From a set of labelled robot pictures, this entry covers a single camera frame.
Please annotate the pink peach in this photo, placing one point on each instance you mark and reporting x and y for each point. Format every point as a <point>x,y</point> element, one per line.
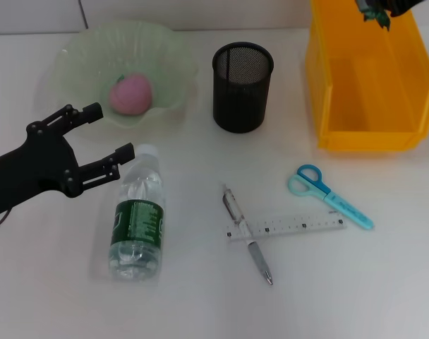
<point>131,95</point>

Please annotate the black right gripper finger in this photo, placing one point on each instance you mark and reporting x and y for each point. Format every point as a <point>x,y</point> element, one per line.
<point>405,6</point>

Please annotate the green plastic wrapper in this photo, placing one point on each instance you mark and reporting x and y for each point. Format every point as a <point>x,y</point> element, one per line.
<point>373,10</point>

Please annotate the black mesh pen holder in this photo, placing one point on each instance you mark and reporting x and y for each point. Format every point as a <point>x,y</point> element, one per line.
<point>239,106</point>

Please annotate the transparent plastic ruler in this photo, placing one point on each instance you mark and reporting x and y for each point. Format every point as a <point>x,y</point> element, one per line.
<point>288,226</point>

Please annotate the clear grey-grip ballpoint pen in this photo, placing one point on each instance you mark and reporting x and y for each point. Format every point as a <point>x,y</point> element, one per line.
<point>260,261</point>

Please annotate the clear green-label water bottle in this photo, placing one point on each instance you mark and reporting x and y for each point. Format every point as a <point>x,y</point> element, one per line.
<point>138,222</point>

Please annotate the yellow plastic bin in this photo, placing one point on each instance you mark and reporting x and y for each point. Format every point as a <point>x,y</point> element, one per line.
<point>359,88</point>

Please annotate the green glass fruit plate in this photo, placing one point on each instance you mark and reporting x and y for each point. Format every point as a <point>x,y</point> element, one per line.
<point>147,46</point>

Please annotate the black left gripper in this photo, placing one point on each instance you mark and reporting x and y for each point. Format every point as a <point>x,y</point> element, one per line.
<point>31,169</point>

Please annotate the blue and teal scissors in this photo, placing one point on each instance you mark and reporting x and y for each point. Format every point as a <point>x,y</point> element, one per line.
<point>345,208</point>

